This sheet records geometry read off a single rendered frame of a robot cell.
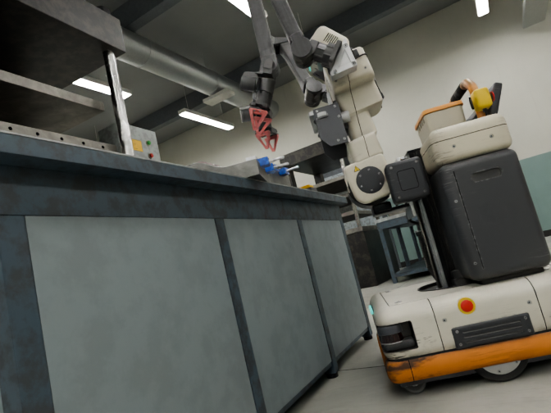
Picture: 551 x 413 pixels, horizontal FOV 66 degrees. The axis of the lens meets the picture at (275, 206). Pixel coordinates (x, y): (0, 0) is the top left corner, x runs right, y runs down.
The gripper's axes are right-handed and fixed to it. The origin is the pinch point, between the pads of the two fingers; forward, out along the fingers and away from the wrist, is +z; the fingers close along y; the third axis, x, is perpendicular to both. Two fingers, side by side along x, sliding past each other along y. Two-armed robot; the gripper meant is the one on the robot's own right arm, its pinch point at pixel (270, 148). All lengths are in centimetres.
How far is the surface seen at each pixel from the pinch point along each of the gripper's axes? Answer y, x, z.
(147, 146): -22, -85, -33
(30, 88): 50, -83, -46
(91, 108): 17, -84, -46
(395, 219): -359, -12, 22
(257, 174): 45, 13, 22
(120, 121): 9, -74, -37
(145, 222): 92, 4, 36
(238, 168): 47, 7, 18
